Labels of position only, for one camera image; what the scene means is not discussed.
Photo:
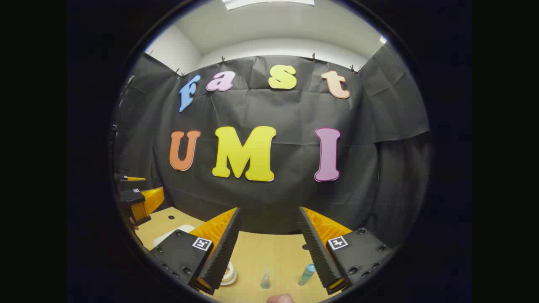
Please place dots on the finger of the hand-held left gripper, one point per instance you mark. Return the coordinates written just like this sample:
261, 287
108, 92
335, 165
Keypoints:
131, 179
145, 202

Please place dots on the blue and white tube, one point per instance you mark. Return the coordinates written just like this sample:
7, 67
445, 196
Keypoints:
265, 281

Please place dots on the clear blue bottle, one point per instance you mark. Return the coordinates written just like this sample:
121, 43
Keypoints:
306, 275

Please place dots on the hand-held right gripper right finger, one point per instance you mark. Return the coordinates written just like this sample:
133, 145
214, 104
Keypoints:
316, 252

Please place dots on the ceiling light panel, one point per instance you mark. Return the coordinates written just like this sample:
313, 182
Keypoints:
265, 3

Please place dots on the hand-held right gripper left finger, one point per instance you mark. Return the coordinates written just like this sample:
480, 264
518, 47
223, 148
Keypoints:
225, 252

